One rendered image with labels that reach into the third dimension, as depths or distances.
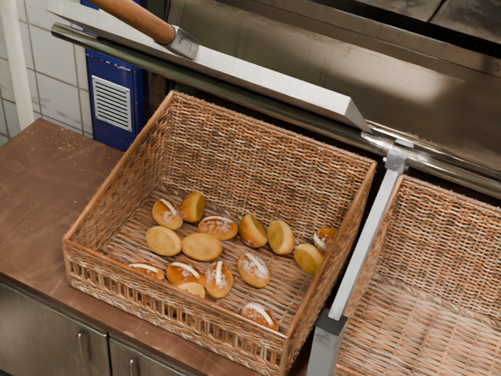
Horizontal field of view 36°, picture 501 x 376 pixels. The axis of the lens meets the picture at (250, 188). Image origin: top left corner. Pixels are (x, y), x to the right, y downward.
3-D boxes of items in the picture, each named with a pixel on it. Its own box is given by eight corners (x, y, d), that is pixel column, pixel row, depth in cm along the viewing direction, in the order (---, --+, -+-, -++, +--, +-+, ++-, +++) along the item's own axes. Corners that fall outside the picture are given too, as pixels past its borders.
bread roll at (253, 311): (285, 333, 169) (288, 317, 165) (263, 348, 165) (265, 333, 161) (254, 305, 174) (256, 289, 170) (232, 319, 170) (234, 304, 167)
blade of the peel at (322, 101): (344, 115, 113) (350, 97, 112) (45, 10, 129) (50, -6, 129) (378, 142, 147) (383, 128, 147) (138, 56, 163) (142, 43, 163)
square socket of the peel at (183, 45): (171, 48, 112) (180, 27, 111) (150, 41, 113) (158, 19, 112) (194, 61, 120) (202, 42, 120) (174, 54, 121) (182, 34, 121)
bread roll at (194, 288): (211, 305, 171) (202, 302, 176) (203, 277, 170) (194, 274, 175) (170, 321, 167) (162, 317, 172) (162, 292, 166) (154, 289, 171)
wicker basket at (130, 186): (171, 168, 209) (170, 85, 191) (362, 242, 193) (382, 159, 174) (62, 286, 176) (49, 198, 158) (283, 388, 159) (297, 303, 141)
